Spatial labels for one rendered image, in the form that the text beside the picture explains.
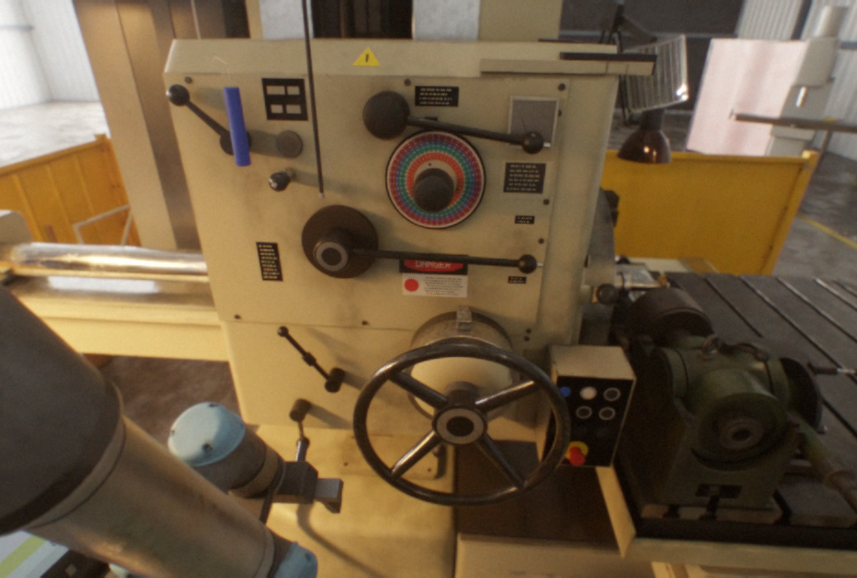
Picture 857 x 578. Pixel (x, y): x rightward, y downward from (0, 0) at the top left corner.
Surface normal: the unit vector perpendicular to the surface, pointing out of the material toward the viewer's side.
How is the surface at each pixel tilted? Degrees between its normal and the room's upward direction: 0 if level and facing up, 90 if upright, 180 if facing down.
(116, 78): 90
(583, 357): 0
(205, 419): 25
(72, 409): 73
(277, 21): 90
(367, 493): 0
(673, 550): 90
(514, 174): 90
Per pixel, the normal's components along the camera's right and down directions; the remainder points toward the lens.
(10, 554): 0.90, -0.14
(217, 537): 0.95, 0.13
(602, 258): -0.04, -0.19
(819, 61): -0.65, 0.36
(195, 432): -0.14, -0.62
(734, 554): -0.07, 0.47
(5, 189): 1.00, 0.04
